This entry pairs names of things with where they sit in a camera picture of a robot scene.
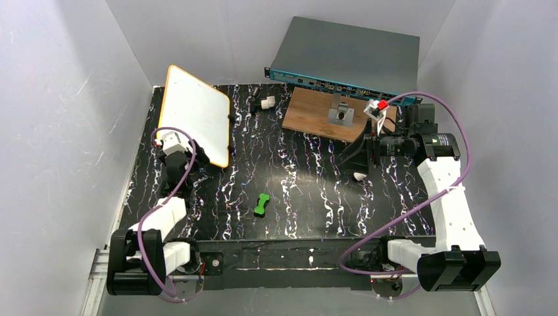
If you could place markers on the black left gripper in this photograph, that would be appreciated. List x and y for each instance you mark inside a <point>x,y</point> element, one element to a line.
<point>191,154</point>

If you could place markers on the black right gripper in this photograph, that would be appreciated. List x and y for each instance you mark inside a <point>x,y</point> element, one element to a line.
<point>371,147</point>

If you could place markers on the orange framed whiteboard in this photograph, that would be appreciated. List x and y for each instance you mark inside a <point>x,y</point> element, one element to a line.
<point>200,110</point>

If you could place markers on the green black whiteboard eraser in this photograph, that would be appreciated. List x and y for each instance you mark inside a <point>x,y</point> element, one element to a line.
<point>262,203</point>

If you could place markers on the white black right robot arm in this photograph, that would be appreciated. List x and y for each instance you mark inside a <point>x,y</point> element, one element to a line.
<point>459,260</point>

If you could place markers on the white pipe elbow fitting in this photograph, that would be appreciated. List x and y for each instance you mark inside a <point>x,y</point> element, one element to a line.
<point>359,176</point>

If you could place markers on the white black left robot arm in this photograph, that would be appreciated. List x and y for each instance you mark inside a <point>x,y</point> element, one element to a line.
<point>143,256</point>

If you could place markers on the brown wooden board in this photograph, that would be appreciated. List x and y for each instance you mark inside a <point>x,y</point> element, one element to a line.
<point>308,111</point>

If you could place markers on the white black pipe fitting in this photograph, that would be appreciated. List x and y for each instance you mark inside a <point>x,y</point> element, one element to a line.
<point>267,103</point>

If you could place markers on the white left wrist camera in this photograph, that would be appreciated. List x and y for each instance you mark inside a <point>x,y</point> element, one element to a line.
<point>175,141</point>

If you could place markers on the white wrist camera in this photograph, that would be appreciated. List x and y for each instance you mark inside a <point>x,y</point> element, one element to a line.
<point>377,111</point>
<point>175,141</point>

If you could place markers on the grey metal bracket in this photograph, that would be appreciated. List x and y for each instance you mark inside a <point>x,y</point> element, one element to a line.
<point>340,113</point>

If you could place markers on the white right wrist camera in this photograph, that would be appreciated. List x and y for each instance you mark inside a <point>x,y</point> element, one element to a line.
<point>377,111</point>

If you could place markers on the teal network switch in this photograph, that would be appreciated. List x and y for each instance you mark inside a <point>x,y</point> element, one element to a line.
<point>358,62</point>

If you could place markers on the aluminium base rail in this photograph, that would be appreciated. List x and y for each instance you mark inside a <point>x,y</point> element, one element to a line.
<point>275,264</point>

